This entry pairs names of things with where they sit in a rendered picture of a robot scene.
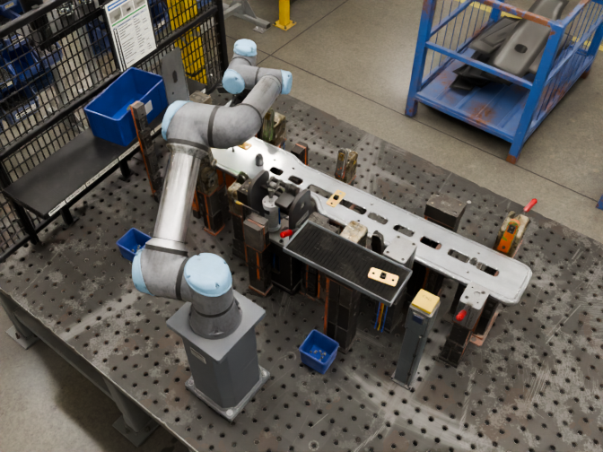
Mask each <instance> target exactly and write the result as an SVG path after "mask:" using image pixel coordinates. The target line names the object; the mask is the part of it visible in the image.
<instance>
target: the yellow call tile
mask: <svg viewBox="0 0 603 452"><path fill-rule="evenodd" d="M439 300H440V298H439V297H437V296H435V295H433V294H431V293H430V292H428V291H425V290H423V289H421V290H420V291H419V292H418V294H417V295H416V297H415V299H414V300H413V302H412V305H413V306H415V307H416V308H418V309H421V310H422V311H424V312H426V313H428V314H430V315H431V314H432V312H433V310H434V308H435V306H436V305H437V303H438V302H439Z"/></svg>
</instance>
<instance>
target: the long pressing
mask: <svg viewBox="0 0 603 452"><path fill-rule="evenodd" d="M247 143H251V144H252V146H251V147H250V148H249V149H248V150H244V149H242V148H240V147H238V146H235V147H233V148H234V151H235V152H232V148H229V149H217V148H211V150H212V154H213V156H214V158H216V159H217V163H216V168H217V169H218V170H220V171H222V172H224V173H226V174H228V175H230V176H232V177H234V178H238V177H237V175H238V174H239V173H240V171H241V170H242V171H245V172H246V173H247V174H248V175H249V178H250V179H253V178H254V177H255V176H256V175H257V174H258V173H259V172H260V171H261V170H268V171H269V177H271V176H272V175H273V176H275V177H276V178H278V179H282V180H283V182H285V183H291V184H293V185H294V186H297V187H299V188H301V189H305V188H308V186H310V185H313V186H314V187H318V188H320V189H322V190H324V191H326V192H328V193H330V194H332V195H333V194H334V193H335V192H336V191H337V190H340V191H343V192H345V196H344V197H343V199H342V200H346V201H347V202H349V203H351V204H355V205H357V206H359V207H361V208H363V209H365V210H366V213H365V214H359V213H357V212H355V211H353V210H350V209H348V208H346V207H344V206H342V205H341V204H339V203H338V204H337V206H336V207H332V206H330V205H328V204H326V202H327V200H328V199H327V198H326V197H324V196H320V195H318V194H316V193H314V192H312V191H310V200H312V201H313V202H314V203H315V205H316V208H317V211H318V213H319V214H321V215H323V216H325V217H327V218H329V220H330V221H331V222H333V223H335V224H337V225H339V226H342V227H344V228H345V227H346V225H347V224H348V223H349V222H350V221H356V222H359V223H360V224H362V225H364V226H366V227H367V228H368V235H367V239H369V240H371V235H372V233H373V232H374V231H375V230H379V231H381V232H382V233H383V234H384V247H385V248H387V246H388V245H389V243H390V242H391V241H392V240H393V239H394V237H395V236H396V235H400V236H402V237H404V238H407V239H410V240H412V241H414V242H415V243H417V248H416V252H415V259H414V261H415V262H417V263H418V264H420V265H423V266H425V267H427V268H429V269H431V270H433V271H434V272H436V273H439V274H442V275H444V276H446V277H448V278H450V279H451V280H453V281H455V282H457V283H460V284H463V285H465V286H468V284H469V283H470V282H473V283H476V284H478V285H480V286H482V287H484V288H486V289H488V290H489V291H490V293H489V295H488V297H489V298H491V299H493V300H496V301H498V302H500V303H502V304H503V305H507V306H513V305H516V304H517V303H519V301H520V298H521V296H522V294H523V292H524V291H525V289H526V287H527V285H528V283H529V280H530V278H531V276H532V272H531V270H530V268H529V267H528V266H527V265H525V264H523V263H521V262H520V261H517V260H515V259H513V258H511V257H508V256H506V255H504V254H502V253H499V252H497V251H495V250H493V249H491V248H488V247H486V246H484V245H481V244H479V243H477V242H475V241H474V240H471V239H468V238H466V237H463V236H461V235H459V234H458V233H456V232H453V231H451V230H448V229H446V228H443V227H442V226H440V225H438V224H435V223H433V222H430V221H428V220H426V219H424V218H422V217H420V216H417V215H415V214H413V213H410V212H408V211H406V210H404V209H402V208H400V207H397V206H395V205H393V204H390V203H388V202H386V201H384V200H382V199H379V198H378V197H376V196H372V195H370V194H368V193H366V192H364V191H362V190H360V189H358V188H356V187H352V186H350V185H348V184H346V183H344V182H342V181H340V180H338V179H336V178H332V177H330V176H329V175H326V174H324V173H322V172H320V171H318V170H315V169H313V168H311V167H308V166H306V165H304V164H303V163H302V162H301V161H300V160H299V159H298V158H297V157H296V156H295V155H294V154H292V153H290V152H287V151H285V150H283V149H281V148H278V147H276V146H274V145H272V144H270V143H267V142H265V141H262V140H260V139H258V138H256V137H254V136H253V137H252V138H251V139H249V140H248V141H247ZM257 153H261V154H262V155H263V157H264V165H263V166H257V165H256V161H255V157H256V154H257ZM274 160H276V161H274ZM272 168H276V169H278V170H281V171H282V172H283V173H282V175H280V176H277V175H276V174H274V173H272V172H270V170H271V169H272ZM293 168H294V169H293ZM291 176H293V177H296V178H298V179H300V180H302V181H303V182H302V183H301V184H300V185H297V184H294V183H293V182H291V181H289V180H288V178H289V177H291ZM371 204H372V205H371ZM370 213H374V214H376V215H379V216H380V217H382V218H384V219H386V220H388V222H387V223H386V224H384V225H383V224H381V223H379V222H376V221H374V220H372V219H370V218H368V215H369V214H370ZM358 220H359V221H358ZM395 225H399V226H402V227H404V228H406V229H408V230H411V231H412V232H413V233H414V235H413V236H412V237H408V236H407V235H404V234H402V233H400V232H398V231H396V230H394V229H393V228H394V227H395ZM422 237H425V238H428V239H430V240H432V241H434V242H437V243H439V244H441V248H440V249H435V248H431V247H429V246H427V245H425V244H424V243H422V242H420V239H421V238H422ZM450 250H454V251H456V252H458V253H460V254H462V255H464V256H467V257H468V258H469V260H468V262H467V263H464V262H462V261H459V260H458V259H456V258H454V257H452V256H449V255H448V252H449V251H450ZM477 253H480V254H477ZM472 257H476V258H477V263H476V265H471V264H470V263H469V261H470V260H471V259H472ZM478 263H481V264H483V265H487V266H489V267H491V268H493V269H494V270H497V271H498V272H499V273H498V275H497V276H492V275H490V274H487V273H485V272H483V271H481V270H479V269H477V268H476V267H477V266H478ZM467 272H468V273H467Z"/></svg>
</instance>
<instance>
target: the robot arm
mask: <svg viewBox="0 0 603 452"><path fill-rule="evenodd" d="M233 51H234V55H233V58H232V61H231V62H230V64H229V66H228V68H227V70H226V71H225V73H224V76H223V81H222V82H221V83H219V85H218V86H217V87H216V89H217V90H218V92H219V93H232V94H234V95H233V97H232V102H231V104H230V106H229V107H221V106H215V105H209V104H203V103H197V102H193V101H190V100H189V101H183V100H177V101H175V102H173V103H172V104H171V105H170V106H169V107H168V109H167V111H166V113H165V115H164V118H163V121H162V137H163V139H164V140H166V141H167V143H166V146H167V148H168V149H169V151H170V157H169V162H168V167H167V171H166V176H165V179H164V184H163V189H162V197H161V201H160V205H159V210H158V214H157V219H156V223H155V227H154V232H153V237H152V238H151V239H150V240H148V241H147V242H146V243H145V247H144V248H142V249H139V250H138V251H137V252H136V254H135V257H134V261H133V265H132V277H133V282H134V285H135V287H136V288H137V289H138V290H139V291H140V292H144V293H148V294H150V295H153V296H154V295H156V296H161V297H165V298H171V299H175V300H184V301H188V302H192V304H191V307H190V310H189V315H188V317H189V322H190V325H191V327H192V329H193V330H194V332H195V333H196V334H197V335H199V336H201V337H203V338H205V339H211V340H217V339H222V338H224V337H227V336H229V335H231V334H232V333H234V332H235V331H236V330H237V329H238V327H239V326H240V323H241V320H242V310H241V305H240V303H239V301H238V300H237V299H236V297H235V296H234V295H233V290H232V274H231V272H230V269H229V266H228V265H227V264H226V262H225V261H224V260H223V259H222V258H221V257H219V256H217V255H215V254H211V253H201V254H199V255H198V256H197V255H195V256H193V257H191V258H189V257H188V250H187V248H186V247H185V245H184V242H185V237H186V233H187V228H188V220H189V215H190V211H191V206H192V203H193V198H194V194H195V189H196V184H197V176H198V172H199V167H200V162H201V160H202V159H203V158H204V157H205V156H206V155H208V151H209V148H217V149H229V148H233V147H235V146H238V145H241V144H243V143H246V142H247V141H248V140H249V139H251V138H252V137H253V136H255V135H256V133H257V132H258V131H259V129H260V127H261V126H262V122H263V120H262V118H263V117H264V115H265V114H266V113H267V111H268V110H269V108H270V107H271V105H272V104H273V102H274V101H275V99H276V98H277V96H278V95H279V93H280V94H288V93H289V92H290V90H291V88H292V81H293V77H292V74H291V73H290V72H288V71H283V70H277V69H270V68H264V67H257V66H256V57H257V47H256V44H255V43H254V42H253V41H252V40H249V39H240V40H238V41H236V42H235V44H234V50H233Z"/></svg>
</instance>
